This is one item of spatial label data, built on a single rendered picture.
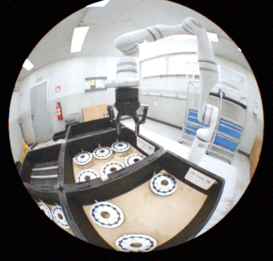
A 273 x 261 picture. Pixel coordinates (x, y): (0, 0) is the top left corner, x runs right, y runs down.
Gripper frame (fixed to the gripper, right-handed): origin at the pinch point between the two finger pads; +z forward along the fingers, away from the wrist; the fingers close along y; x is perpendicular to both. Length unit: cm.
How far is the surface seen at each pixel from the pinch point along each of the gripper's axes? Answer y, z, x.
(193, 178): -24.8, 12.5, 12.1
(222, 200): -57, 30, 29
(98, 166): 14.0, 17.5, 4.6
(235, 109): -268, -19, -112
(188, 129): -106, 59, -147
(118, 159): 5.9, 17.4, -3.0
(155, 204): -11.8, 17.4, 19.0
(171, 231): -17.3, 17.5, 32.2
